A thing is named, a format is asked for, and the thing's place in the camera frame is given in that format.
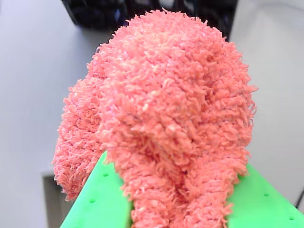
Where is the black bag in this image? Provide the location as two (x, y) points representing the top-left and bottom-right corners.
(60, 0), (238, 40)

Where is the fluffy pink-orange sock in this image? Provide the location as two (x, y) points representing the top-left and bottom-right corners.
(51, 7), (259, 228)

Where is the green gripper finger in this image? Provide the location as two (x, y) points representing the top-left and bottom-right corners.
(226, 163), (304, 228)
(59, 151), (133, 228)

